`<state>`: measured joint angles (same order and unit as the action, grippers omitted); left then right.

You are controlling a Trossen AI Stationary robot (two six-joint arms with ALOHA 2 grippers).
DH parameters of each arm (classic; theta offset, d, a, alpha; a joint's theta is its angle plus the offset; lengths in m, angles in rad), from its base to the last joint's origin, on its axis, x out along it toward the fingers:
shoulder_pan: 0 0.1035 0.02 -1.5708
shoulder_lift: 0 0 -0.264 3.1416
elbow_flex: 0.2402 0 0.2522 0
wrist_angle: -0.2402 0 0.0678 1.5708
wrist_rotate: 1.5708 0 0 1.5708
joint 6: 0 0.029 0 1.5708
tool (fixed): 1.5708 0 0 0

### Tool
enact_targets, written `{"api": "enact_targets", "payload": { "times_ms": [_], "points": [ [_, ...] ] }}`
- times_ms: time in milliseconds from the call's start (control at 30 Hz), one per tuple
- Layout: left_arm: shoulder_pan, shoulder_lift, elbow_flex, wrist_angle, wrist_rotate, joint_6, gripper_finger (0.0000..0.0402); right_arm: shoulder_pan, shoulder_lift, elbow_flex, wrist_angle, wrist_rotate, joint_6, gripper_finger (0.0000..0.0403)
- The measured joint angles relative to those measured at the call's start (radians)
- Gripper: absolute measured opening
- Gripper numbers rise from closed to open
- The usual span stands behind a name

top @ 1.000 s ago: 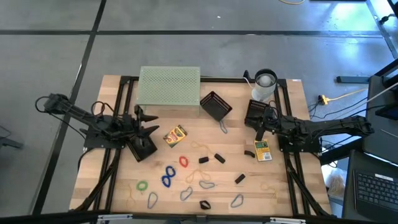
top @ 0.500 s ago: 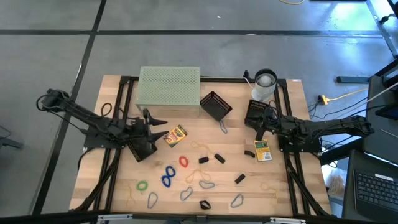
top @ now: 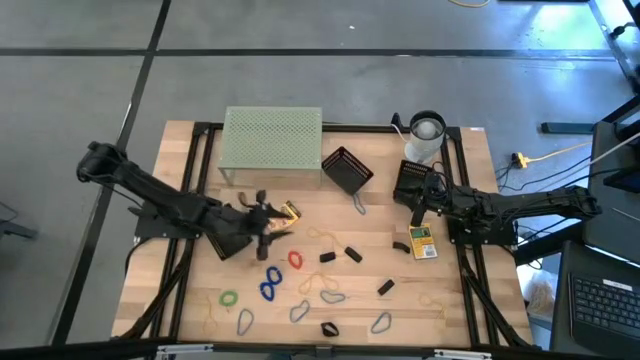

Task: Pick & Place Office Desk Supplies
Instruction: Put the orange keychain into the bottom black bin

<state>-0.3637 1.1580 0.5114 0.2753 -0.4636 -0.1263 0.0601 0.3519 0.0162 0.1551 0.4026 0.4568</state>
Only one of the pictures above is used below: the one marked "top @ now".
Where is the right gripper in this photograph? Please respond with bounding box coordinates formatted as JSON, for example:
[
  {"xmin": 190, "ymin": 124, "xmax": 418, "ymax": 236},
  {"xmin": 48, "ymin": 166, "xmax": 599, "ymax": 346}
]
[{"xmin": 410, "ymin": 173, "xmax": 454, "ymax": 229}]

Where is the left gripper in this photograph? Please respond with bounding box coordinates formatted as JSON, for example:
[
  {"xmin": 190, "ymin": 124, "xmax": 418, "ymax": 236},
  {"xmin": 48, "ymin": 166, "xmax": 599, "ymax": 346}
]
[{"xmin": 217, "ymin": 189, "xmax": 295, "ymax": 262}]

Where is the yellow Crayola crayon box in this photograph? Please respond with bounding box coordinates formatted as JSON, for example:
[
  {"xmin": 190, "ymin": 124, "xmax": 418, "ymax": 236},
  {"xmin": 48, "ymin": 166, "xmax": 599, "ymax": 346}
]
[
  {"xmin": 408, "ymin": 223, "xmax": 439, "ymax": 261},
  {"xmin": 269, "ymin": 199, "xmax": 303, "ymax": 235}
]

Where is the black slotted plastic basket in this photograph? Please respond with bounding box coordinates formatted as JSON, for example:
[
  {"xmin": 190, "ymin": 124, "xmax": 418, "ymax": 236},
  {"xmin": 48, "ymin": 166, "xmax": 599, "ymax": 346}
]
[
  {"xmin": 205, "ymin": 230, "xmax": 254, "ymax": 262},
  {"xmin": 321, "ymin": 145, "xmax": 375, "ymax": 197},
  {"xmin": 393, "ymin": 159, "xmax": 435, "ymax": 207}
]

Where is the yellow rubber band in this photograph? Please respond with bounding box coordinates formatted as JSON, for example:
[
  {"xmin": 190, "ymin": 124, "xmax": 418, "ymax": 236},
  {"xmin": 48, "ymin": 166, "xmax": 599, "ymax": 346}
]
[
  {"xmin": 298, "ymin": 271, "xmax": 341, "ymax": 296},
  {"xmin": 201, "ymin": 294, "xmax": 219, "ymax": 336},
  {"xmin": 418, "ymin": 293, "xmax": 447, "ymax": 320},
  {"xmin": 305, "ymin": 226, "xmax": 347, "ymax": 252}
]

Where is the white small table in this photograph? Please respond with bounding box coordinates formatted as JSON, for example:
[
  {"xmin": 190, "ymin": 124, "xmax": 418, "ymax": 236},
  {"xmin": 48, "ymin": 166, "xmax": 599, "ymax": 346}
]
[{"xmin": 217, "ymin": 105, "xmax": 324, "ymax": 189}]

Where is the plastic bag of rubber bands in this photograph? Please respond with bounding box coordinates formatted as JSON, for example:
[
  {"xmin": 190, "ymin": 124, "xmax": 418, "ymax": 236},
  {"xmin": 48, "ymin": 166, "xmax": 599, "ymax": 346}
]
[{"xmin": 524, "ymin": 279, "xmax": 556, "ymax": 317}]

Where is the black floor bar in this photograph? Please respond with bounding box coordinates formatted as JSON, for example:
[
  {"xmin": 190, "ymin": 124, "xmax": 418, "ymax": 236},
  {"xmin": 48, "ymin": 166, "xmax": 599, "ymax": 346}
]
[{"xmin": 540, "ymin": 121, "xmax": 596, "ymax": 135}]

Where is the dark grey monitor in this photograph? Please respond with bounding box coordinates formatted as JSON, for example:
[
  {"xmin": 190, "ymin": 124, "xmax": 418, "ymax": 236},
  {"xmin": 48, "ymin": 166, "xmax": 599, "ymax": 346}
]
[{"xmin": 582, "ymin": 94, "xmax": 640, "ymax": 264}]

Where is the dark laptop with keyboard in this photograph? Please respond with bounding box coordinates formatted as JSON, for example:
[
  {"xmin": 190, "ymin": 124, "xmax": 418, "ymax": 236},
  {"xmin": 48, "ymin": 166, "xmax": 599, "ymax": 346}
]
[{"xmin": 549, "ymin": 239, "xmax": 640, "ymax": 360}]

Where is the grey chair base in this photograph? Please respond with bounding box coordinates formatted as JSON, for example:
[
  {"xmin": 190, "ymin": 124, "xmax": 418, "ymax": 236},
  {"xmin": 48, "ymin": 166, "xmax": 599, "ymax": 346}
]
[{"xmin": 0, "ymin": 199, "xmax": 39, "ymax": 240}]

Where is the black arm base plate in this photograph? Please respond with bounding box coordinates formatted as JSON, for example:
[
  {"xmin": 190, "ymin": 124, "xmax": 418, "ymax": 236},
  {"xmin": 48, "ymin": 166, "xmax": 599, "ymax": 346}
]
[
  {"xmin": 133, "ymin": 199, "xmax": 211, "ymax": 240},
  {"xmin": 446, "ymin": 219, "xmax": 519, "ymax": 247}
]

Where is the white lamp cable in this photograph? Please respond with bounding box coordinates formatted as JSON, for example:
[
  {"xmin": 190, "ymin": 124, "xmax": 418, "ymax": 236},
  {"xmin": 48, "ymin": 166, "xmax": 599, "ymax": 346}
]
[{"xmin": 390, "ymin": 122, "xmax": 409, "ymax": 149}]

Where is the black aluminium table frame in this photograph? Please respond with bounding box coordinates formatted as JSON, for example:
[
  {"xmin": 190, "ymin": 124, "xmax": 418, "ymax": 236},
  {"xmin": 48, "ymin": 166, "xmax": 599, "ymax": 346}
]
[{"xmin": 119, "ymin": 121, "xmax": 534, "ymax": 349}]

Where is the yellow extension cord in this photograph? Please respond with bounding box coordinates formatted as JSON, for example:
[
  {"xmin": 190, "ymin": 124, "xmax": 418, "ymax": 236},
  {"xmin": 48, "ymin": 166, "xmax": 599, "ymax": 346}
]
[{"xmin": 511, "ymin": 141, "xmax": 594, "ymax": 170}]

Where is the black camera mounting rail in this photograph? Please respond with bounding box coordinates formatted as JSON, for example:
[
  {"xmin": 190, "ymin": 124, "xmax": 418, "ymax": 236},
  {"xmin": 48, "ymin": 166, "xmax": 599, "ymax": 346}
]
[{"xmin": 0, "ymin": 338, "xmax": 640, "ymax": 360}]

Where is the grey metal frame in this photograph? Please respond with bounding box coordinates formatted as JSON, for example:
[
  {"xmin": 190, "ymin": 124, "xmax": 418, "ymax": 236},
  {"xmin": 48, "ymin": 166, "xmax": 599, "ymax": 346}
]
[{"xmin": 588, "ymin": 0, "xmax": 640, "ymax": 96}]

